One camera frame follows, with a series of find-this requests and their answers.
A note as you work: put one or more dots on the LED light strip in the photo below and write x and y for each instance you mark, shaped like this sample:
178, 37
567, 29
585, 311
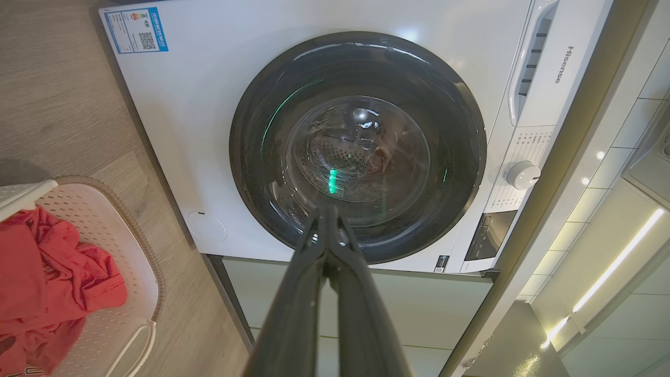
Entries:
617, 262

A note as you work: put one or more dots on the round white filter cover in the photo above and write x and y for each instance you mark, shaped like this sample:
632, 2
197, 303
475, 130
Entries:
205, 226

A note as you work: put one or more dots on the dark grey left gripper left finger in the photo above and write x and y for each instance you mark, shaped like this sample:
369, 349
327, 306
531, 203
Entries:
293, 314

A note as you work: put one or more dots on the small black washer sticker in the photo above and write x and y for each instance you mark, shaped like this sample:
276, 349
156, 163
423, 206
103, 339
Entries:
441, 263

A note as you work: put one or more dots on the white front-load washing machine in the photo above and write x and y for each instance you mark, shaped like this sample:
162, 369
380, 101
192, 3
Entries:
183, 104

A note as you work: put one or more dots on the round dark glass washer door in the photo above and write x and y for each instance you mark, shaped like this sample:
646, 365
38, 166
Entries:
261, 157

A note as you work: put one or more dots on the white round control knob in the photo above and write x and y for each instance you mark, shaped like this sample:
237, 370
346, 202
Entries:
522, 175

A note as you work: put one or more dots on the white stone countertop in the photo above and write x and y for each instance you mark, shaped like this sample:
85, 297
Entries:
555, 204

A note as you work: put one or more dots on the blue energy label sticker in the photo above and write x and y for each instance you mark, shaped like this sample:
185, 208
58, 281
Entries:
135, 30

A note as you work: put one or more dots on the pale green cabinet door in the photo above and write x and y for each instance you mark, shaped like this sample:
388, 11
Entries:
424, 361

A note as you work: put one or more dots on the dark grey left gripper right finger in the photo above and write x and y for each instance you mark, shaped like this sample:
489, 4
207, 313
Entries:
361, 324

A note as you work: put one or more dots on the black washer display panel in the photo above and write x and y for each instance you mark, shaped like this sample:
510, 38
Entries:
489, 235

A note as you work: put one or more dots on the red garment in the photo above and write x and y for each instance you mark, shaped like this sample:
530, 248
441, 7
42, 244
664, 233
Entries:
47, 277

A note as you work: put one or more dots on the white perforated laundry basket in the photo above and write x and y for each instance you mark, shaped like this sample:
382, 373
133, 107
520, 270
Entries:
125, 262

